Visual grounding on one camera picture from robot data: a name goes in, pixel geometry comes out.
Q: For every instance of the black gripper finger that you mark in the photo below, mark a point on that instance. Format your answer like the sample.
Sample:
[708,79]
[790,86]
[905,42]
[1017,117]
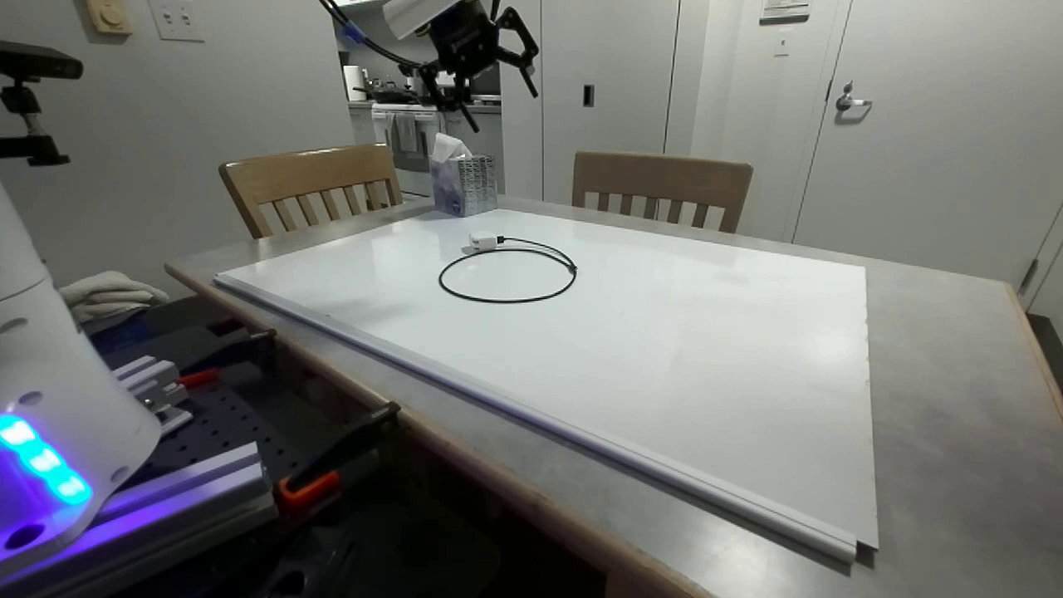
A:
[445,89]
[518,45]

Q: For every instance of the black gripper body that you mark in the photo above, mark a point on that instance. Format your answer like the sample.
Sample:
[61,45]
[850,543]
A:
[465,39]

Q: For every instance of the white charger adapter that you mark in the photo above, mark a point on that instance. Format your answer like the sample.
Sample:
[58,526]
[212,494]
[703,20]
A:
[483,240]

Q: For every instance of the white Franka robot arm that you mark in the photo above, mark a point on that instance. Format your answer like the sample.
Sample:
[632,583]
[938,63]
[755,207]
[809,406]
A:
[43,368]

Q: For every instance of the white kitchen stove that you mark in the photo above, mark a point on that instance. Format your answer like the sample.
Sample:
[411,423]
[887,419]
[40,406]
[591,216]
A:
[404,139]

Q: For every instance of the purple tissue box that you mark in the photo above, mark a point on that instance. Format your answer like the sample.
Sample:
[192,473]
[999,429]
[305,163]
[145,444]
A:
[462,184]

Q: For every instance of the light wooden slat-back chair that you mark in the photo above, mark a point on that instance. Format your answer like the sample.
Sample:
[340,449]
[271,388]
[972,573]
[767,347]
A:
[664,175]
[301,170]

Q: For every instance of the white door sign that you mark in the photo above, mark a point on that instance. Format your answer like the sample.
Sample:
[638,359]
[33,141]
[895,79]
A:
[785,13]

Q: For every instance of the round beige thermostat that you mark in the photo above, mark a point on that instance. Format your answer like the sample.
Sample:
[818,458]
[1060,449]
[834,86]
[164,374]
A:
[109,15]

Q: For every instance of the large white board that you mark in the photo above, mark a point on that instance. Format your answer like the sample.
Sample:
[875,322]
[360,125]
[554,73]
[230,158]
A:
[664,378]

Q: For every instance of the white bundled cloth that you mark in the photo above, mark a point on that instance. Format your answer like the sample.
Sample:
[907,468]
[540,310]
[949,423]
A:
[112,297]

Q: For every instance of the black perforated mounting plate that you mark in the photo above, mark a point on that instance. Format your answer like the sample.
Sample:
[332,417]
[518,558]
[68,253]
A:
[226,426]

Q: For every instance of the white door with lever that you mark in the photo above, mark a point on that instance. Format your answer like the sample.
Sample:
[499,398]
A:
[951,134]

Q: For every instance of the black wall switch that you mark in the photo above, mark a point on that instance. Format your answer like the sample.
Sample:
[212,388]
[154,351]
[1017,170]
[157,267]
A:
[588,94]

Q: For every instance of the small white wall switch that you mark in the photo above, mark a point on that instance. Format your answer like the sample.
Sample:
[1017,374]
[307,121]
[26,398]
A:
[782,49]

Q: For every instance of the white double switch plate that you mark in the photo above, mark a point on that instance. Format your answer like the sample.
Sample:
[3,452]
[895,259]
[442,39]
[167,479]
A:
[176,20]

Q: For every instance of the black camera on stand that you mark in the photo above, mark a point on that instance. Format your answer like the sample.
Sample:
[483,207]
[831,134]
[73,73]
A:
[33,62]

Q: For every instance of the silver metal bracket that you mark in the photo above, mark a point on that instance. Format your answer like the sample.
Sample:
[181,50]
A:
[150,382]

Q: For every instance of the aluminium profile rail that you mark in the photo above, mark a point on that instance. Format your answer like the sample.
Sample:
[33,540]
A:
[188,491]

